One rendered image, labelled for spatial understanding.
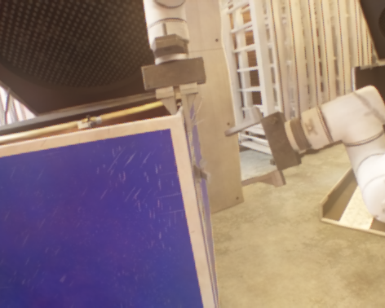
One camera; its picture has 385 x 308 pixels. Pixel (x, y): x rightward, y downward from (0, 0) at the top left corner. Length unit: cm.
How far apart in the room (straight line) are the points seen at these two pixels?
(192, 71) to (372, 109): 37
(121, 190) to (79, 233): 15
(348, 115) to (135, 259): 55
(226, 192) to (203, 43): 113
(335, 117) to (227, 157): 154
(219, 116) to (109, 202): 151
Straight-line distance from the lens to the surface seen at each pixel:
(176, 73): 58
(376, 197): 49
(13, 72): 169
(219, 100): 200
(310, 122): 61
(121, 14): 136
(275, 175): 65
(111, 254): 67
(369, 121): 61
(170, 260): 65
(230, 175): 213
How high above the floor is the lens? 102
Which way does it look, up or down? 15 degrees down
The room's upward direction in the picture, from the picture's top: 9 degrees counter-clockwise
